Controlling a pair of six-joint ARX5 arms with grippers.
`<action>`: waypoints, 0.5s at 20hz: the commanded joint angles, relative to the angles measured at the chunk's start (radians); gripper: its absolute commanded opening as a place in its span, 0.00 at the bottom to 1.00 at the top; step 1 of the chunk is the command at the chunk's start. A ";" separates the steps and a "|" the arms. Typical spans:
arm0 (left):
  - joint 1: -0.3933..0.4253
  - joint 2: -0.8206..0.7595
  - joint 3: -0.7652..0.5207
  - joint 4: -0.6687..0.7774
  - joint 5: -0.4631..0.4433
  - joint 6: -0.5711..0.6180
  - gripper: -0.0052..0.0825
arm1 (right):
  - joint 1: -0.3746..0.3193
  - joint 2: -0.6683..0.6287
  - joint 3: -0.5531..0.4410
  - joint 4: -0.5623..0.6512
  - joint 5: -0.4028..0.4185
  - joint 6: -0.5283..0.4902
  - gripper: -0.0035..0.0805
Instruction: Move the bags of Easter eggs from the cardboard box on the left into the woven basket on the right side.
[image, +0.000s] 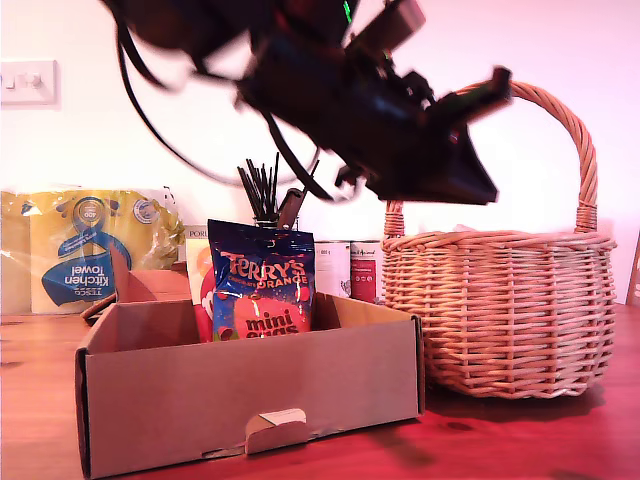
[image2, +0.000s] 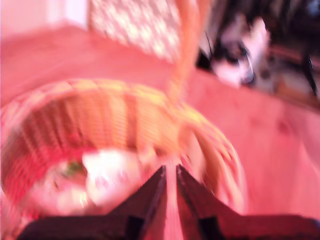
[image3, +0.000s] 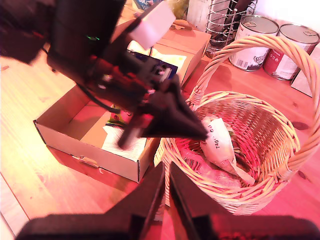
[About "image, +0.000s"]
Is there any blue Terry's mini eggs bag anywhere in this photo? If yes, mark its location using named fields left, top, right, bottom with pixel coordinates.
left=206, top=218, right=317, bottom=344

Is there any red and orange sweets bag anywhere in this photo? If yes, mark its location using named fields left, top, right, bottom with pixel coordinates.
left=185, top=237, right=217, bottom=344

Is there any brown cardboard box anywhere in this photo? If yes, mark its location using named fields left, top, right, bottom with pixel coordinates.
left=74, top=243, right=427, bottom=480

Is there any white crumpled paper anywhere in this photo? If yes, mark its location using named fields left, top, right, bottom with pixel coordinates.
left=424, top=223, right=474, bottom=236

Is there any single slanted black stick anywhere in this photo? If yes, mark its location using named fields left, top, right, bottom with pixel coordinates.
left=299, top=159, right=321, bottom=199

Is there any bundle of black sticks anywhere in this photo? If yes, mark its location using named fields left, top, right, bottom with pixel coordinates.
left=236, top=151, right=282, bottom=221

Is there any brown leaning board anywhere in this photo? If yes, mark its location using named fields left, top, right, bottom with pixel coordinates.
left=625, top=239, right=640, bottom=307

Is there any yellow kitchen towel pack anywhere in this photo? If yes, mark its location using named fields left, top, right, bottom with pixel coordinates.
left=0, top=184, right=187, bottom=316

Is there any woven wicker basket with handle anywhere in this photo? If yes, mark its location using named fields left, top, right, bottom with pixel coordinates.
left=379, top=79, right=620, bottom=401

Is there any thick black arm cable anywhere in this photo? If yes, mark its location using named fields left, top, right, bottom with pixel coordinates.
left=264, top=112, right=335, bottom=202

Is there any arm pale camera box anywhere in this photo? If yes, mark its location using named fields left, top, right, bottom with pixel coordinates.
left=343, top=0, right=428, bottom=55

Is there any dark brown handled utensil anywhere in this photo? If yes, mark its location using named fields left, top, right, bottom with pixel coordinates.
left=276, top=186, right=305, bottom=232

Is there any wire utensil holder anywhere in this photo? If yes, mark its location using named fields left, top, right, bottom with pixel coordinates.
left=252, top=214, right=301, bottom=232

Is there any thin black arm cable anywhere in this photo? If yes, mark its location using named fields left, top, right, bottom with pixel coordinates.
left=115, top=19, right=321, bottom=189

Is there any white light switch plate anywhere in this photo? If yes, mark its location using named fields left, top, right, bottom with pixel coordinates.
left=0, top=59, right=59, bottom=107

